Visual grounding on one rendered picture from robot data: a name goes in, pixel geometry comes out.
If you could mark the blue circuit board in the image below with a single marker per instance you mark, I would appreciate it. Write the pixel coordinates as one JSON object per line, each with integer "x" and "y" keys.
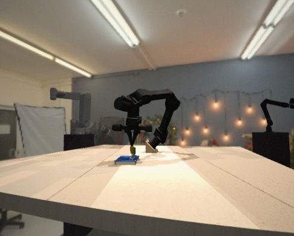
{"x": 132, "y": 158}

